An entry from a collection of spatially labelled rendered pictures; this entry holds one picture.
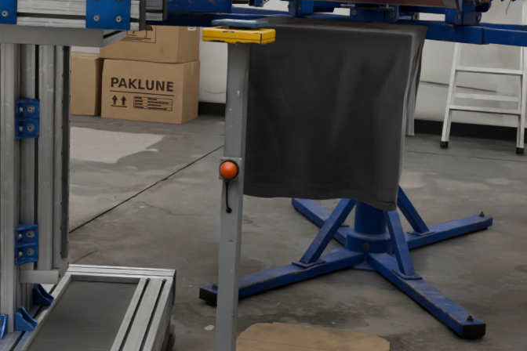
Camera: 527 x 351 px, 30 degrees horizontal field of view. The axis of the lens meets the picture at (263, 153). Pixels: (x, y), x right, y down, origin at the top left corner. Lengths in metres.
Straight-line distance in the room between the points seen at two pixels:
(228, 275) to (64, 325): 0.47
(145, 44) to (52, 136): 4.66
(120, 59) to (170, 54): 0.38
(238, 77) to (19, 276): 0.71
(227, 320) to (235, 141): 0.41
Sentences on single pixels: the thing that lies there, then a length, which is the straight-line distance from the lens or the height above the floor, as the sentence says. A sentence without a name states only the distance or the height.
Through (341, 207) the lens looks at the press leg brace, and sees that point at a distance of 3.64.
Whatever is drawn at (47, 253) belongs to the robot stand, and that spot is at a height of 0.41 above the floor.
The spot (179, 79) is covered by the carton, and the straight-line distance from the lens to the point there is 6.87.
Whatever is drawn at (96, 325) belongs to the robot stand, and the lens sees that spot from 2.46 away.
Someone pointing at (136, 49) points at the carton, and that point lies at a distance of 6.97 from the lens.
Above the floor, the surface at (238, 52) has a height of 0.90.
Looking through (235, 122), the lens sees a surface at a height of 0.75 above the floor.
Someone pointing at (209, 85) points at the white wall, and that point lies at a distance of 7.31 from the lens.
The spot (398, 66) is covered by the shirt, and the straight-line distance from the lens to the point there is 2.34.
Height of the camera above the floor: 1.07
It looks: 10 degrees down
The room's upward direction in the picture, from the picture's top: 3 degrees clockwise
